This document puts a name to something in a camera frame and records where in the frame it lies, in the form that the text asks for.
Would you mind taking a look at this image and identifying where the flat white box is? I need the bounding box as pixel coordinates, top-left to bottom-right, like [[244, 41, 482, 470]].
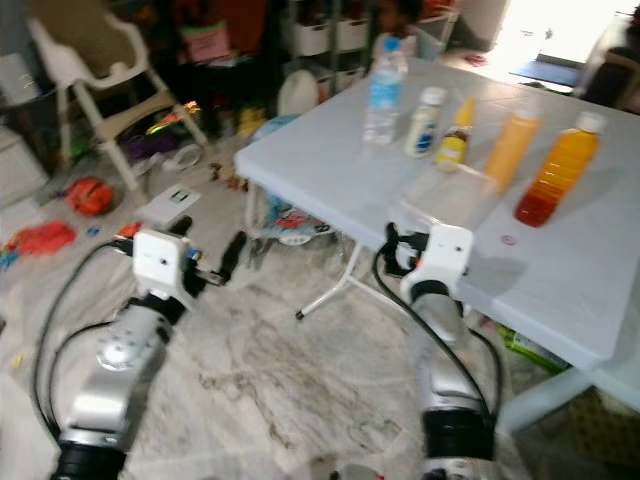
[[137, 185, 203, 227]]

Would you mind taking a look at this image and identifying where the blue baby walker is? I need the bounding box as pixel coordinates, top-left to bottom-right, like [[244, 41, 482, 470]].
[[253, 113, 339, 248]]

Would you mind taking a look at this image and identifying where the clear plastic container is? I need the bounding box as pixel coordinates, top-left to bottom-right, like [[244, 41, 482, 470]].
[[390, 163, 501, 236]]

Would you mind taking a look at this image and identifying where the red round toy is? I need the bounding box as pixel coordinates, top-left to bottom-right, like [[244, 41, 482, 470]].
[[66, 177, 114, 217]]

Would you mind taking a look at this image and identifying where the small yellow sauce bottle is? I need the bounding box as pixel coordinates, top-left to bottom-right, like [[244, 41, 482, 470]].
[[435, 97, 479, 171]]

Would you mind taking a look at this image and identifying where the white bottle blue label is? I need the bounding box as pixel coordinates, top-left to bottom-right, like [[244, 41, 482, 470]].
[[404, 87, 449, 159]]

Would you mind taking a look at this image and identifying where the orange red toy pile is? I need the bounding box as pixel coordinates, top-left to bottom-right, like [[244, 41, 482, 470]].
[[9, 221, 77, 257]]

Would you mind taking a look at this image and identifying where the orange juice bottle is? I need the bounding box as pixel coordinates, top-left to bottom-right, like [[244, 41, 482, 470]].
[[482, 100, 544, 193]]

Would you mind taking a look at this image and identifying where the green packet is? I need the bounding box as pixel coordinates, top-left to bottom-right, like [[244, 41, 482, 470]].
[[504, 328, 563, 375]]

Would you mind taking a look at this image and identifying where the clear water bottle blue label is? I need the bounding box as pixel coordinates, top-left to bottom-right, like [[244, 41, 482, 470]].
[[362, 35, 410, 146]]

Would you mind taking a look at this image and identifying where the white folding table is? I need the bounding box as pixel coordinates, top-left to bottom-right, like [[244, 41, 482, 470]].
[[235, 55, 640, 433]]

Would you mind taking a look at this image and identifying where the amber liquid bottle white cap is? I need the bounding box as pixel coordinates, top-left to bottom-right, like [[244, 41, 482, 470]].
[[514, 110, 609, 228]]

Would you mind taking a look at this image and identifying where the white plastic jug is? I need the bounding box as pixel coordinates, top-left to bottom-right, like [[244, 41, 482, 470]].
[[277, 69, 322, 119]]

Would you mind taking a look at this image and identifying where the white high chair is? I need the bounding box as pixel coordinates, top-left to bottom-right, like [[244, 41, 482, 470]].
[[27, 14, 209, 203]]

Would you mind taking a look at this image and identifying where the shelf with white bins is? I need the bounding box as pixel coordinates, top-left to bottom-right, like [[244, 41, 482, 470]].
[[285, 0, 373, 93]]

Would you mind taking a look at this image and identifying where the dark blue laptop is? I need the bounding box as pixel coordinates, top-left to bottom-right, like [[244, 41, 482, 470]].
[[508, 56, 587, 88]]

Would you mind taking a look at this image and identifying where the child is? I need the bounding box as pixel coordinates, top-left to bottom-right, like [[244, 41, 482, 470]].
[[370, 0, 423, 61]]

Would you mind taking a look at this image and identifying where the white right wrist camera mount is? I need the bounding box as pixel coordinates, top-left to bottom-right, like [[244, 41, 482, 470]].
[[400, 223, 476, 293]]

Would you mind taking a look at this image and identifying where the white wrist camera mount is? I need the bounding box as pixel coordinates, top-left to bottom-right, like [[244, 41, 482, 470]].
[[400, 223, 476, 293], [131, 228, 192, 301]]

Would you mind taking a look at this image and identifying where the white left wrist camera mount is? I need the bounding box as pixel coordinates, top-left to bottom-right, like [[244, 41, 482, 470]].
[[131, 228, 192, 301]]

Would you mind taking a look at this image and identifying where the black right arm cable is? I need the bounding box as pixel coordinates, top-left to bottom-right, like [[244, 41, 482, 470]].
[[372, 245, 503, 421]]

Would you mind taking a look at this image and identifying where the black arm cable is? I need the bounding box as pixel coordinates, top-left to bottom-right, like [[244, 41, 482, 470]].
[[372, 245, 503, 421], [32, 240, 136, 441]]

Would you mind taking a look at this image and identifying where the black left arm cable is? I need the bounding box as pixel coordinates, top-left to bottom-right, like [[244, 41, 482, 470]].
[[32, 240, 136, 441]]

